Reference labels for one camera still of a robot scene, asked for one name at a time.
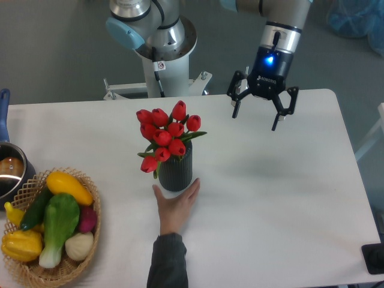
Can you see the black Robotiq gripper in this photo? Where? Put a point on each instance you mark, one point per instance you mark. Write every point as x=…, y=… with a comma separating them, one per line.
x=268, y=74

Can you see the red tulip bouquet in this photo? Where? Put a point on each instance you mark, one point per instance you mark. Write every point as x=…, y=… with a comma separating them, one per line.
x=168, y=135

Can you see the dark ribbed cylindrical vase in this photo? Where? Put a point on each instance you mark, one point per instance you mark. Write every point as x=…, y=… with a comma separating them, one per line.
x=176, y=173

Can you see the grey sleeved forearm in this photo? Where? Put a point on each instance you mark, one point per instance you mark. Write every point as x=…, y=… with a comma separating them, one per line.
x=168, y=264

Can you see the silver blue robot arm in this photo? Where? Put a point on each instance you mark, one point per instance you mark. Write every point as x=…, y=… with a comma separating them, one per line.
x=284, y=21

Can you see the person's bare hand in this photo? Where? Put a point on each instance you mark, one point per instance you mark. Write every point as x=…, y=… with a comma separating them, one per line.
x=173, y=213

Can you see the blue plastic bag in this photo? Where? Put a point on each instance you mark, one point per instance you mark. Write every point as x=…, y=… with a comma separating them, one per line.
x=358, y=19

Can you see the black device at edge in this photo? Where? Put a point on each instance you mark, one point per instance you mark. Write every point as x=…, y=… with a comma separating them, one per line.
x=373, y=257

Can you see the purple radish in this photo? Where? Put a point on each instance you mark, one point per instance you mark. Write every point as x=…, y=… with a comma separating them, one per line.
x=87, y=220

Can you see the yellow squash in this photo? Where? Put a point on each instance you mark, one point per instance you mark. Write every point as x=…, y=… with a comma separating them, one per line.
x=60, y=182

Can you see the green bok choy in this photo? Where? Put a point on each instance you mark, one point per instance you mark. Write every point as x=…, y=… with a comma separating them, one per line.
x=61, y=217

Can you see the white garlic bulb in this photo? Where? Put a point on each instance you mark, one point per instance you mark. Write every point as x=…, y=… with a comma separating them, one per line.
x=78, y=246

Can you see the dark green cucumber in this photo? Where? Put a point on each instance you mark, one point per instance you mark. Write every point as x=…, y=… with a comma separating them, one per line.
x=34, y=215

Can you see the small yellow gourd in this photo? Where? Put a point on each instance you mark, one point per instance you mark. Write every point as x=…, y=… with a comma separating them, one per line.
x=15, y=216

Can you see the yellow bell pepper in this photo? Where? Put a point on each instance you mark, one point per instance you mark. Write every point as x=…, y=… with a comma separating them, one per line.
x=24, y=246

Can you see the woven wicker basket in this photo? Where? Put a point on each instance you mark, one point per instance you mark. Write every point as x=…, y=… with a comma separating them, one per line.
x=31, y=274

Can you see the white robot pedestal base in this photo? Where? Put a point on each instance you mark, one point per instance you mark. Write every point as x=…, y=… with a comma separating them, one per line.
x=165, y=58

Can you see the white frame at right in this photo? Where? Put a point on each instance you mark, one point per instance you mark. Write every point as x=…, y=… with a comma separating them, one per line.
x=371, y=137

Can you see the blue handled saucepan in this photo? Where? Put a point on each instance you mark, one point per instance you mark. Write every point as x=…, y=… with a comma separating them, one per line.
x=16, y=169

